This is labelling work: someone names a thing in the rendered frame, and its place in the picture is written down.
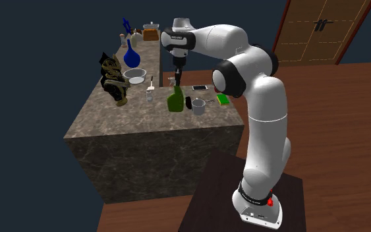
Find clear glass bowl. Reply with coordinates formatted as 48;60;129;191
123;68;148;85

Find black and gold figure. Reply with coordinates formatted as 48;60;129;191
99;51;131;107

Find pale beige bottle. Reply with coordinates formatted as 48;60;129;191
130;28;139;49

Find orange toaster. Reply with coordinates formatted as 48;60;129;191
142;28;159;42

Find blue star ornament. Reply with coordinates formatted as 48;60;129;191
122;17;132;36

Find brown double door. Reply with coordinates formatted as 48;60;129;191
271;0;371;67

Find blue glass vase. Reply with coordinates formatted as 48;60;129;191
123;38;141;69

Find marble kitchen counter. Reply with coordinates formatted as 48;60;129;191
63;29;245;205

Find white mug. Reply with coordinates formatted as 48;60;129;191
190;98;206;116

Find dark robot stand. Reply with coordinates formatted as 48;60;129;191
177;147;307;232

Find green and yellow sponge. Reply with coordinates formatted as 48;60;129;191
216;93;231;107

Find green bottle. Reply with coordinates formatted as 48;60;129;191
167;84;185;113

